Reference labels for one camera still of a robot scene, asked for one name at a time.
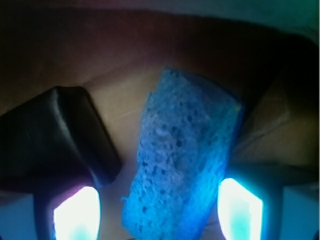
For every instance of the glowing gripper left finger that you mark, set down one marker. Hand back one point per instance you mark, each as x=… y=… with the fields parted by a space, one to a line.
x=66 y=208

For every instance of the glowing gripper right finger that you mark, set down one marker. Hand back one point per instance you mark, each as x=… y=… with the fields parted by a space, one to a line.
x=250 y=203

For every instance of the blue sponge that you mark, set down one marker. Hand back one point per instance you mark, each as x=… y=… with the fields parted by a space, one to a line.
x=188 y=127

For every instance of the black leather wallet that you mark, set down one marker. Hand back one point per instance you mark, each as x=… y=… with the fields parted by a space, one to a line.
x=57 y=133

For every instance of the brown paper bag bin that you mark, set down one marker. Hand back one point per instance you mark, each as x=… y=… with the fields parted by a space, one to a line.
x=118 y=55

